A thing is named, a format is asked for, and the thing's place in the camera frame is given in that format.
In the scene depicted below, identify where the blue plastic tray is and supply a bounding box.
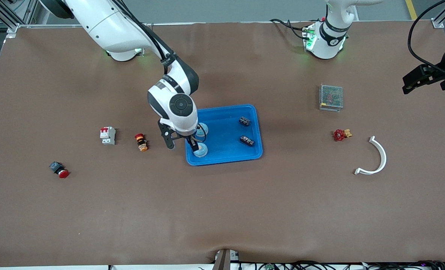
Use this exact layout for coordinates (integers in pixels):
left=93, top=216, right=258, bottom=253
left=184, top=104, right=263, bottom=166

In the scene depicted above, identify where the brown table mat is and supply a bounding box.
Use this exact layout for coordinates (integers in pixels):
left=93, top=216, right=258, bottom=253
left=0, top=21, right=445, bottom=267

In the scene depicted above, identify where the metal mesh power supply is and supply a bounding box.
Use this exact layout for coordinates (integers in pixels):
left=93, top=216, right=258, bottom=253
left=319, top=83, right=344, bottom=113

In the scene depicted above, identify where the white red circuit breaker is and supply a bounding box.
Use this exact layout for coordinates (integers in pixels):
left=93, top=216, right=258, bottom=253
left=100, top=127, right=116, bottom=146

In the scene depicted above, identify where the metal table clamp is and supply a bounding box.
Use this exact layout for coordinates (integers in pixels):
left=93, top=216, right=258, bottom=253
left=214, top=249, right=240, bottom=270

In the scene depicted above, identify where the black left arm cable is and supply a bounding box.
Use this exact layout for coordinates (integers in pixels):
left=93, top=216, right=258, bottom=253
left=408, top=0, right=445, bottom=79

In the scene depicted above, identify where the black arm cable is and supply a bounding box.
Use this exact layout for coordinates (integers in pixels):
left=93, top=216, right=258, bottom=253
left=408, top=0, right=445, bottom=79
left=112, top=0, right=178, bottom=75

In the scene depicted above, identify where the white curved plastic bracket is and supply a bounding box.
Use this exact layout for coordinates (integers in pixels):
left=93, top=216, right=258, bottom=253
left=354, top=136, right=387, bottom=176

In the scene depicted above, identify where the red handle brass valve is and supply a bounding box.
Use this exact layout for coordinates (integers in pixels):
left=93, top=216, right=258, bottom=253
left=333, top=129, right=353, bottom=142

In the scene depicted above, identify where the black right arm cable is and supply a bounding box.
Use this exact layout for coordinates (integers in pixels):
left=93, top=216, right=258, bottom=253
left=112, top=0, right=178, bottom=75

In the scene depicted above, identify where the red push button switch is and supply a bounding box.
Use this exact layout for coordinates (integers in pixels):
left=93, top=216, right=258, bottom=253
left=49, top=161, right=70, bottom=179

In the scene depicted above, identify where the black left base cable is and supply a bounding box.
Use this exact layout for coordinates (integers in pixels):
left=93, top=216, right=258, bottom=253
left=270, top=18, right=309, bottom=40

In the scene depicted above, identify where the black cable bundle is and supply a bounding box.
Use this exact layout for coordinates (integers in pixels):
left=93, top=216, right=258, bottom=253
left=240, top=260, right=445, bottom=270

